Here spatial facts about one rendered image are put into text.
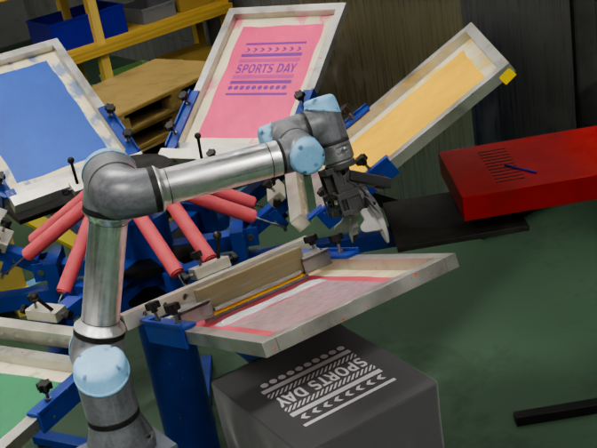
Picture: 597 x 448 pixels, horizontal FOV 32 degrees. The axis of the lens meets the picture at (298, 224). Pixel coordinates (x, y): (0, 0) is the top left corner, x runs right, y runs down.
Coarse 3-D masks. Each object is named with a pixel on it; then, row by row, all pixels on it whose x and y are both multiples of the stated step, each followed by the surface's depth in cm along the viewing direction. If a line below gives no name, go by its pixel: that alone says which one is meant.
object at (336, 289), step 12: (312, 276) 316; (324, 276) 310; (336, 276) 304; (348, 276) 298; (360, 276) 293; (288, 288) 311; (312, 288) 299; (324, 288) 293; (336, 288) 288; (348, 288) 283; (360, 288) 278; (264, 300) 305; (288, 300) 293; (300, 300) 288; (312, 300) 283; (324, 300) 277; (336, 300) 273
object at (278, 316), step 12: (264, 312) 289; (276, 312) 283; (288, 312) 278; (300, 312) 273; (312, 312) 269; (204, 324) 299; (228, 324) 288; (240, 324) 283; (252, 324) 278; (264, 324) 273; (276, 324) 268; (288, 324) 264
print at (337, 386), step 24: (312, 360) 301; (336, 360) 298; (360, 360) 296; (264, 384) 293; (288, 384) 291; (312, 384) 289; (336, 384) 287; (360, 384) 285; (384, 384) 283; (288, 408) 280; (312, 408) 278; (336, 408) 276
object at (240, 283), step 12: (288, 252) 310; (300, 252) 312; (264, 264) 306; (276, 264) 308; (288, 264) 310; (300, 264) 312; (228, 276) 301; (240, 276) 302; (252, 276) 304; (264, 276) 306; (276, 276) 308; (204, 288) 297; (216, 288) 299; (228, 288) 300; (240, 288) 302; (252, 288) 304; (216, 300) 299; (228, 300) 300
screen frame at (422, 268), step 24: (336, 264) 313; (360, 264) 301; (384, 264) 289; (408, 264) 279; (432, 264) 262; (456, 264) 265; (384, 288) 255; (408, 288) 258; (336, 312) 248; (360, 312) 252; (192, 336) 278; (216, 336) 262; (240, 336) 253; (264, 336) 245; (288, 336) 242; (312, 336) 245
